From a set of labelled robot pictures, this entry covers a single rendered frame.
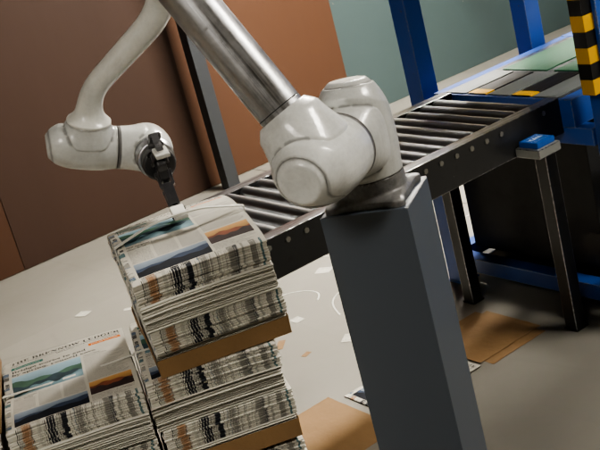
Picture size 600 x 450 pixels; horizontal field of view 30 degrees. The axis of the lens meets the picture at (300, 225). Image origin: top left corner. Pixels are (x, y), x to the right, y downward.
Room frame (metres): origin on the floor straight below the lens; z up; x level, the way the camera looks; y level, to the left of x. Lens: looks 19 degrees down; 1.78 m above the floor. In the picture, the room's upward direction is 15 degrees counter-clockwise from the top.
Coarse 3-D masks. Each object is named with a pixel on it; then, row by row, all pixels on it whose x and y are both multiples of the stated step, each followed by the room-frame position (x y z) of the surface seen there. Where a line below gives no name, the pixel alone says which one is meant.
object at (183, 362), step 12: (264, 324) 2.13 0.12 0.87; (276, 324) 2.13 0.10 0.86; (288, 324) 2.14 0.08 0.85; (240, 336) 2.12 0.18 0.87; (252, 336) 2.12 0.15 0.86; (264, 336) 2.13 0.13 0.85; (276, 336) 2.14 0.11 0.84; (204, 348) 2.10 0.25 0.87; (216, 348) 2.11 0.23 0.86; (228, 348) 2.11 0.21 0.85; (240, 348) 2.12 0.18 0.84; (168, 360) 2.08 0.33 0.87; (180, 360) 2.09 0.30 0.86; (192, 360) 2.10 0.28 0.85; (204, 360) 2.10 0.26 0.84; (168, 372) 2.09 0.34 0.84
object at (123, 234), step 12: (192, 204) 2.48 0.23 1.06; (204, 204) 2.41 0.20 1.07; (216, 204) 2.38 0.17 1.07; (228, 204) 2.35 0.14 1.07; (192, 216) 2.33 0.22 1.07; (132, 228) 2.41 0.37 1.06; (156, 228) 2.32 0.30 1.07; (108, 240) 2.41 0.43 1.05; (120, 240) 2.29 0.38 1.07; (132, 300) 2.32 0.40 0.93
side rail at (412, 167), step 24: (504, 120) 3.38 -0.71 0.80; (528, 120) 3.40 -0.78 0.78; (552, 120) 3.45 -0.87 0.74; (456, 144) 3.26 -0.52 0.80; (480, 144) 3.28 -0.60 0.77; (504, 144) 3.34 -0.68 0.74; (408, 168) 3.15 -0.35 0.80; (432, 168) 3.17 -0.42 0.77; (456, 168) 3.22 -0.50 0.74; (480, 168) 3.27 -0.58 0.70; (432, 192) 3.16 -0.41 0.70; (312, 216) 2.94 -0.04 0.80; (288, 240) 2.88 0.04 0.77; (312, 240) 2.93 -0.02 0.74; (288, 264) 2.88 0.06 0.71
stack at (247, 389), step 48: (96, 336) 2.41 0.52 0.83; (48, 384) 2.21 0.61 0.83; (96, 384) 2.15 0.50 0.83; (144, 384) 2.14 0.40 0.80; (192, 384) 2.09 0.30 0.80; (240, 384) 2.11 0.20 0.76; (288, 384) 2.14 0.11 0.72; (48, 432) 2.04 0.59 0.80; (96, 432) 2.05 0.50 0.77; (144, 432) 2.06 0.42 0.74; (192, 432) 2.08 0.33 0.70; (240, 432) 2.10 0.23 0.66
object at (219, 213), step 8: (224, 208) 2.33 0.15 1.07; (232, 208) 2.32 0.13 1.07; (200, 216) 2.32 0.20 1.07; (208, 216) 2.30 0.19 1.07; (216, 216) 2.29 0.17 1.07; (224, 216) 2.27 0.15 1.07; (176, 224) 2.30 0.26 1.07; (184, 224) 2.29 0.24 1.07; (192, 224) 2.27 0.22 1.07; (200, 224) 2.26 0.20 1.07; (152, 232) 2.29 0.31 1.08; (160, 232) 2.27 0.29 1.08; (168, 232) 2.26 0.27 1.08; (176, 232) 2.25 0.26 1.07; (136, 240) 2.26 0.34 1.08; (144, 240) 2.25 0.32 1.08; (152, 240) 2.23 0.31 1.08; (120, 248) 2.25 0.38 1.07; (128, 248) 2.22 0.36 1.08
